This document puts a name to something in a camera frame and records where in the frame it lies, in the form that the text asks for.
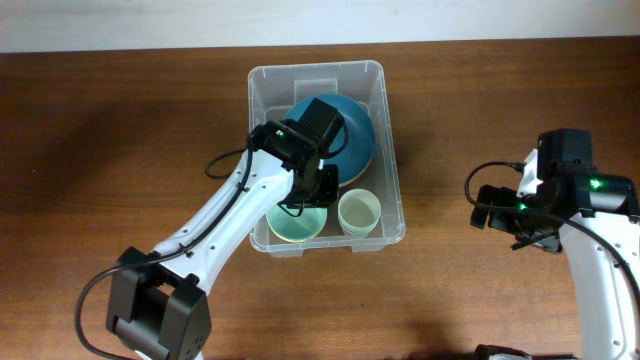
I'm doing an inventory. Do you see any beige bowl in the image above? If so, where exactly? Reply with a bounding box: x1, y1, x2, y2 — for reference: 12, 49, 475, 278
339, 157, 373, 188

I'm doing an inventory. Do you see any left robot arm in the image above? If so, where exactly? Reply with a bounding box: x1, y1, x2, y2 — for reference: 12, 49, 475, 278
106, 99, 347, 359

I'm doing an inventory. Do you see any mint green small bowl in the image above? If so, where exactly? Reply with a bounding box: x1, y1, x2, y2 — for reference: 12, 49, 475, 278
266, 206, 328, 243

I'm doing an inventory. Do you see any clear plastic storage bin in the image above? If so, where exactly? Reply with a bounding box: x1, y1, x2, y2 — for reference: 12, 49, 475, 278
248, 60, 406, 257

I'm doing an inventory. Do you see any blue bowl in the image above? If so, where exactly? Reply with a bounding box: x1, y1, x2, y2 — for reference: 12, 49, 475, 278
316, 94, 376, 187

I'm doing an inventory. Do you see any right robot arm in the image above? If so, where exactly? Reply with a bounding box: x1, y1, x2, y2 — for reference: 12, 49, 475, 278
465, 129, 639, 359

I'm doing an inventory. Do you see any mint green cup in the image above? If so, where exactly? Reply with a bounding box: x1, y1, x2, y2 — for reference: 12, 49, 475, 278
340, 224, 373, 239

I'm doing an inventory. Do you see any cream cup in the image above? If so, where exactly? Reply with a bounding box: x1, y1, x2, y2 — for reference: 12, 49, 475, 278
337, 189, 382, 229

